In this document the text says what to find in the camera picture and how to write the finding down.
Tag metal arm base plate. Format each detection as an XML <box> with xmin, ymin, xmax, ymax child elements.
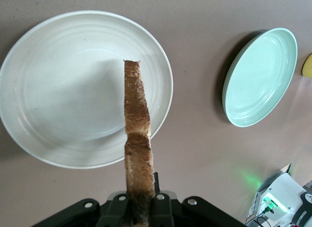
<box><xmin>257</xmin><ymin>163</ymin><xmax>293</xmax><ymax>188</ymax></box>

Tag beige plate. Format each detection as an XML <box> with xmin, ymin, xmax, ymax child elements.
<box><xmin>0</xmin><ymin>11</ymin><xmax>174</xmax><ymax>169</ymax></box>

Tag yellow squeeze bottle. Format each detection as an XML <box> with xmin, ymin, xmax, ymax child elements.
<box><xmin>301</xmin><ymin>52</ymin><xmax>312</xmax><ymax>79</ymax></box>

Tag mint green plate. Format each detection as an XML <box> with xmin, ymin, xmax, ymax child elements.
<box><xmin>221</xmin><ymin>27</ymin><xmax>298</xmax><ymax>127</ymax></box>

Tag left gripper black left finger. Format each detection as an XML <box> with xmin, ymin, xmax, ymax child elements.
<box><xmin>31</xmin><ymin>192</ymin><xmax>134</xmax><ymax>227</ymax></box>

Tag white bread slice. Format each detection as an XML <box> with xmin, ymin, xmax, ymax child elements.
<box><xmin>123</xmin><ymin>59</ymin><xmax>156</xmax><ymax>227</ymax></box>

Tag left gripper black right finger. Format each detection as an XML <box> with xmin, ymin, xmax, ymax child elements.
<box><xmin>148</xmin><ymin>172</ymin><xmax>244</xmax><ymax>227</ymax></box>

